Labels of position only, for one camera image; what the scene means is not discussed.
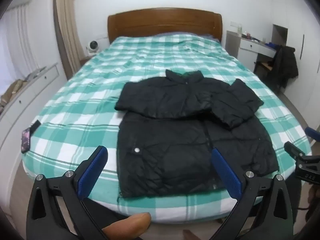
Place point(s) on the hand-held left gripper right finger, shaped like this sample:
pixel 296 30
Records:
pixel 225 172

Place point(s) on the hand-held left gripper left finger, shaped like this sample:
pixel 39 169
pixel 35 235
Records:
pixel 93 170

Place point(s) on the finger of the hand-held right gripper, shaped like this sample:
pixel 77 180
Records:
pixel 293 150
pixel 313 133

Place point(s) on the black puffer jacket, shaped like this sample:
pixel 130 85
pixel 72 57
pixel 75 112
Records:
pixel 162 155

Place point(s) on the person's left hand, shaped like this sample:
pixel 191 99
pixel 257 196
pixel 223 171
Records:
pixel 130 223

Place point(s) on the green plaid bed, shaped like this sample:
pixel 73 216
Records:
pixel 87 100

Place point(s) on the small black pouch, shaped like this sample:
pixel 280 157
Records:
pixel 35 126

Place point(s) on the black coat on chair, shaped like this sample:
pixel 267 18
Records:
pixel 285 65

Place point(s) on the smartphone with patterned case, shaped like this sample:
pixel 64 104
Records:
pixel 25 140

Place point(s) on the wooden chair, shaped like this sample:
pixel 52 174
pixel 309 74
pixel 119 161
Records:
pixel 262 67

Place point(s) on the white low cabinet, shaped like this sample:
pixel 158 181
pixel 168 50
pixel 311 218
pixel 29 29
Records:
pixel 20 107

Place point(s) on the white desk with drawer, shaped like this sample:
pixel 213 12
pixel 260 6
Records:
pixel 255 47

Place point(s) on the beige folded cloth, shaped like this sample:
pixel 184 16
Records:
pixel 12 92

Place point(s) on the papers on cabinet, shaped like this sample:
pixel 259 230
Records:
pixel 36 73

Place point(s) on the grey bedside cabinet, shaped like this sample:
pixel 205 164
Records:
pixel 232 42

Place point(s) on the small white fan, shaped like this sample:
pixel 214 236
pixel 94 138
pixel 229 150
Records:
pixel 91 47

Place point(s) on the beige curtain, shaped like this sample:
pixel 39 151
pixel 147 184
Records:
pixel 68 30

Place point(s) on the white sheer curtain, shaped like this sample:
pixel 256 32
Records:
pixel 20 42

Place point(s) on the wooden headboard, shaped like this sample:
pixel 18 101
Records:
pixel 162 22

